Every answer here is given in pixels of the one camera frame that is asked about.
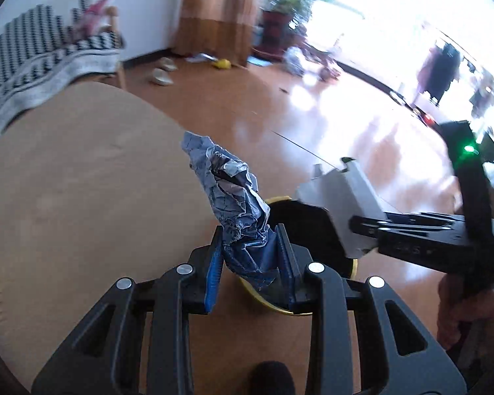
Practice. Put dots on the blue foil wrapper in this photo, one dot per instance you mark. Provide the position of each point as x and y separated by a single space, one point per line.
230 197

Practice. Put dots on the yellow toy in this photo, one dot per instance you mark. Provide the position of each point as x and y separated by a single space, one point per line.
222 64

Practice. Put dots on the black hanging garment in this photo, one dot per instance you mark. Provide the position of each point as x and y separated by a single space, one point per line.
444 70

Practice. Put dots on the brown curtain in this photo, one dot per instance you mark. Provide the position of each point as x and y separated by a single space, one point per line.
214 8

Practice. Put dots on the wooden sofa frame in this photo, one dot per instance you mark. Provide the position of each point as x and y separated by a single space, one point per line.
121 76

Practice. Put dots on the checkered sofa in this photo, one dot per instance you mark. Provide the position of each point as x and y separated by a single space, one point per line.
24 70

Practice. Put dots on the round plant saucer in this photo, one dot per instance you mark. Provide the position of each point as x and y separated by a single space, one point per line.
267 53

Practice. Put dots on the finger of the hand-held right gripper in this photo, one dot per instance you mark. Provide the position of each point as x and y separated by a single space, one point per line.
420 249
428 220

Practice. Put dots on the pink hanging garment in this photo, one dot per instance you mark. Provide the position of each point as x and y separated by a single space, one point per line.
424 74

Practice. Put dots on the round wooden table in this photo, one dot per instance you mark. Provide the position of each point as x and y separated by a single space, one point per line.
66 193

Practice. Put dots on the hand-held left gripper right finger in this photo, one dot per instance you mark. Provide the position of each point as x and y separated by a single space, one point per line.
286 271

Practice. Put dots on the small red toy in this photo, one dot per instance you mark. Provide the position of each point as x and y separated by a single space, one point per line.
428 120

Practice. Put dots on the beige slipper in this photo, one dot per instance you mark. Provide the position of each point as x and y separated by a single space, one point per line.
168 64
160 78

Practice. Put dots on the blue floor mat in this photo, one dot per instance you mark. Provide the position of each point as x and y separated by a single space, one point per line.
259 62

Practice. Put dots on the pink pillow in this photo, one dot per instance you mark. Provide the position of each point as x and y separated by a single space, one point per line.
94 12

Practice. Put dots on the black bin with yellow rim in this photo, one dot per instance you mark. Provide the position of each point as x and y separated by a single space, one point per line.
313 230

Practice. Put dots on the person's right hand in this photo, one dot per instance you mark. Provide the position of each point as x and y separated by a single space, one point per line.
448 317

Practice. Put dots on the clear plastic bag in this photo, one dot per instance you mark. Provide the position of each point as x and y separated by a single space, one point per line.
294 61

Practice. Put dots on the potted plant in red pot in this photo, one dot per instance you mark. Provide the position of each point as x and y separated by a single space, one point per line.
278 24

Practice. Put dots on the white paper piece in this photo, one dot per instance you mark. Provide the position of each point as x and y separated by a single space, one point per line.
345 197

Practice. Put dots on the dark shoe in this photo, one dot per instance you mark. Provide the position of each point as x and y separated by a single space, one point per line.
271 380

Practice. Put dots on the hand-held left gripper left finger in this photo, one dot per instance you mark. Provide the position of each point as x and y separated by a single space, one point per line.
214 279

